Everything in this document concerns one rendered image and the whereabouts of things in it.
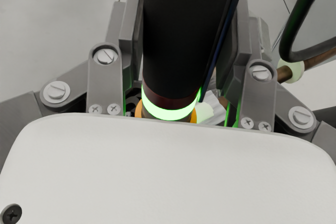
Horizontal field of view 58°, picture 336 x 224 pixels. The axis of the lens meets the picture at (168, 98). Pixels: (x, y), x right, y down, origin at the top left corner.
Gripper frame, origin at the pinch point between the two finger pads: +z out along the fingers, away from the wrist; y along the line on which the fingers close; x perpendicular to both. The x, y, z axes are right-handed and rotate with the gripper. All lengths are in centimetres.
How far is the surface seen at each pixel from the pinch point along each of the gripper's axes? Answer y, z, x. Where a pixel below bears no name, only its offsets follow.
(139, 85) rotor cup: -3.6, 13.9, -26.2
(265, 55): 20, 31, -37
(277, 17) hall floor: 84, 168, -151
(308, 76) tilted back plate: 27, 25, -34
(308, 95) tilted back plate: 26.3, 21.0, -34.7
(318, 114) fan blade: 16.3, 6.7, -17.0
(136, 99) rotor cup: -3.8, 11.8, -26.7
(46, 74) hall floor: -72, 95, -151
